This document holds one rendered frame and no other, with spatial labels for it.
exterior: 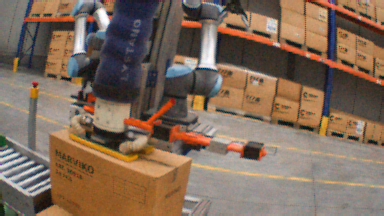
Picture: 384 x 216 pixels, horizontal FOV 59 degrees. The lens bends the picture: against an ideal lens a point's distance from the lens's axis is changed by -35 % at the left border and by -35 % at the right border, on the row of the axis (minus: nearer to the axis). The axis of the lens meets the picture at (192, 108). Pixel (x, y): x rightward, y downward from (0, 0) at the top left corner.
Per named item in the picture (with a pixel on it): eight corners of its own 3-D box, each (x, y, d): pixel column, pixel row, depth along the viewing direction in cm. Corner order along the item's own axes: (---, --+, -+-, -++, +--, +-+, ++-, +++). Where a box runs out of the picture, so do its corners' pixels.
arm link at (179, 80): (160, 90, 253) (165, 63, 250) (187, 93, 256) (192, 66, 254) (165, 94, 241) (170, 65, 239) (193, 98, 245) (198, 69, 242)
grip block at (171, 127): (149, 137, 190) (151, 122, 189) (158, 134, 199) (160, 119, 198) (169, 143, 188) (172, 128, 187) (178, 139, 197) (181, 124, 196)
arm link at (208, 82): (185, 96, 254) (194, 4, 261) (214, 100, 258) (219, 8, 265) (191, 93, 242) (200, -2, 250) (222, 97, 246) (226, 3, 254)
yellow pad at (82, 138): (68, 138, 192) (68, 127, 192) (76, 135, 202) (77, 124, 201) (128, 163, 184) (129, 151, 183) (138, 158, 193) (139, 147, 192)
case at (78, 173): (52, 203, 197) (49, 133, 191) (82, 190, 235) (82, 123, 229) (150, 248, 180) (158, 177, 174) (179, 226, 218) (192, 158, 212)
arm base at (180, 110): (160, 108, 259) (164, 89, 257) (190, 114, 256) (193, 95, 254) (152, 112, 244) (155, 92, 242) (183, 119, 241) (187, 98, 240)
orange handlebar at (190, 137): (66, 106, 204) (67, 99, 203) (91, 100, 233) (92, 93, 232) (264, 159, 180) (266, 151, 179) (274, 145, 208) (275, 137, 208)
